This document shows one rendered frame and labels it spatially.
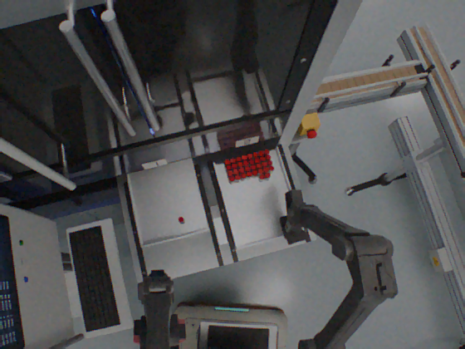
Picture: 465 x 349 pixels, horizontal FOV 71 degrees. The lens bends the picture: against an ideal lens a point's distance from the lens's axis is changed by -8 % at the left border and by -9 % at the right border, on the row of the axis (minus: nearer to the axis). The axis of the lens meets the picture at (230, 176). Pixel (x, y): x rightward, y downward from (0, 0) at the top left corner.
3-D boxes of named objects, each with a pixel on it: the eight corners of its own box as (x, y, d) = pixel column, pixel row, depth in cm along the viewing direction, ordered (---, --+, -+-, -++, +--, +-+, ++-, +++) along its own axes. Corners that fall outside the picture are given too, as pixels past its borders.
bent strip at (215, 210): (210, 208, 135) (210, 205, 130) (217, 206, 135) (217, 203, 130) (219, 244, 132) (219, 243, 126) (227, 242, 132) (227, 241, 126)
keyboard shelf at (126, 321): (50, 233, 141) (46, 233, 139) (112, 218, 143) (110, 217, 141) (68, 342, 130) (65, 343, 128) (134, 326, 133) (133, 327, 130)
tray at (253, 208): (213, 165, 140) (212, 162, 136) (276, 149, 142) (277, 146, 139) (237, 249, 131) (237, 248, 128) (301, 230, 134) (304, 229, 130)
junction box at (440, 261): (427, 250, 175) (437, 249, 166) (435, 248, 175) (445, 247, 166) (434, 272, 172) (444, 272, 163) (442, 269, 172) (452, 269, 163)
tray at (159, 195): (125, 163, 139) (124, 160, 136) (188, 148, 141) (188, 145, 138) (142, 247, 131) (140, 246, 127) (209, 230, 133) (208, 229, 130)
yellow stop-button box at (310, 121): (294, 119, 137) (297, 111, 130) (310, 115, 138) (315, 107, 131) (300, 136, 135) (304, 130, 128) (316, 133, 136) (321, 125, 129)
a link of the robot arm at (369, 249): (366, 291, 59) (414, 287, 60) (343, 230, 69) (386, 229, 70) (301, 373, 89) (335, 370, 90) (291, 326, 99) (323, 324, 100)
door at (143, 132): (12, 174, 103) (-218, 71, 46) (154, 138, 107) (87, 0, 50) (12, 176, 103) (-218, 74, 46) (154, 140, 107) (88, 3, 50)
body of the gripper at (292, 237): (296, 213, 125) (299, 207, 118) (305, 240, 121) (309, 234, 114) (279, 218, 125) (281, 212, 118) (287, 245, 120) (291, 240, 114)
